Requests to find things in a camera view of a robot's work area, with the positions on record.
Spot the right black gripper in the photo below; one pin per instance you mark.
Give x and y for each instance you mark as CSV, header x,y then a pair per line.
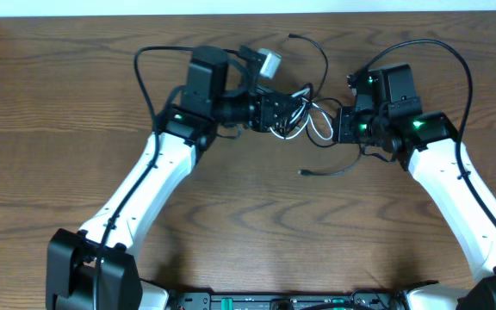
x,y
341,125

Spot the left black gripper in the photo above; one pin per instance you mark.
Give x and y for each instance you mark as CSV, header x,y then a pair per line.
x,y
263,116

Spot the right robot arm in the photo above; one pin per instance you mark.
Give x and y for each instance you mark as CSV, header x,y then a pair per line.
x,y
388,114

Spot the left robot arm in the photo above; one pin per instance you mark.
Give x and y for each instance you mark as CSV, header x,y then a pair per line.
x,y
95,267

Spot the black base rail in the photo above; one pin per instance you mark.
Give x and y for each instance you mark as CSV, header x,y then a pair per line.
x,y
367,298

